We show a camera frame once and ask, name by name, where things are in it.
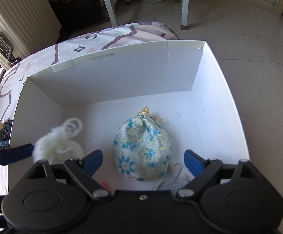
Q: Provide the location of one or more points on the white cardboard box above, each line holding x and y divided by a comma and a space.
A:
206, 119

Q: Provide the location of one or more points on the cream yarn ball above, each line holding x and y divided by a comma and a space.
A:
58, 146

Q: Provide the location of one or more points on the white ribbed suitcase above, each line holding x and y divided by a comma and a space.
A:
26, 26

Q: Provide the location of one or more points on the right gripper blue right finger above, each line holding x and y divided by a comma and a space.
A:
205, 174

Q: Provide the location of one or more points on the cartoon print bed sheet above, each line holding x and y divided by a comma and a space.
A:
101, 89

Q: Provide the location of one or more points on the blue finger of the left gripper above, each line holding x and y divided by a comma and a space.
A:
13, 155

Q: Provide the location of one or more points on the black bag on floor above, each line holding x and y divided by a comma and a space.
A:
77, 15

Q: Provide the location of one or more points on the pink white crochet doll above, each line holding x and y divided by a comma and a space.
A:
106, 185

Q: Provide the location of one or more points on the blue floral drawstring pouch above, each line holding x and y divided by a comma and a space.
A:
141, 148

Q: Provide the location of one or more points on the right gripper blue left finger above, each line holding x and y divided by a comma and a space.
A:
81, 172

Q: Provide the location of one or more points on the grey crochet owl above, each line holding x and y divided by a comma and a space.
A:
176, 182

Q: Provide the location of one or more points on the brown blue crochet flower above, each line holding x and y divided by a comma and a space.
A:
5, 133

